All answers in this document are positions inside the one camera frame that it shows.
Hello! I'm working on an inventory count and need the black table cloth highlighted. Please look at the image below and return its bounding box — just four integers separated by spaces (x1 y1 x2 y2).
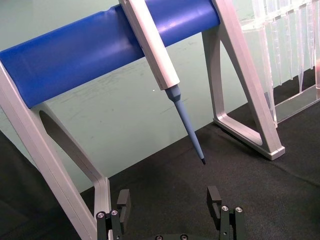
0 72 320 240

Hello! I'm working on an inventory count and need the clear pipette tip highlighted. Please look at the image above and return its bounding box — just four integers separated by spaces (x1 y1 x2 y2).
294 9 306 93
286 11 297 81
271 14 285 86

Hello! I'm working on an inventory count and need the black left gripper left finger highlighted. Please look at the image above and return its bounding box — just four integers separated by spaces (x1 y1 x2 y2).
96 189 132 240

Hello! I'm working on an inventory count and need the grey stand with blue bar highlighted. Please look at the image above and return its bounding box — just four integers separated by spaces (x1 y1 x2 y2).
0 0 286 240

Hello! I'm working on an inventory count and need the clear acrylic tip rack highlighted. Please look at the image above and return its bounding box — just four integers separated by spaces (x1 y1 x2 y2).
239 0 320 126

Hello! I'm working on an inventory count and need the white pipette with blue shaft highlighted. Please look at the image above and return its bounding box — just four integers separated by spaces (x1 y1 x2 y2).
118 0 207 166

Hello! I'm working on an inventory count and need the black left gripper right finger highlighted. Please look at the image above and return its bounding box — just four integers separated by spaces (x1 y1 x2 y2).
206 186 245 240

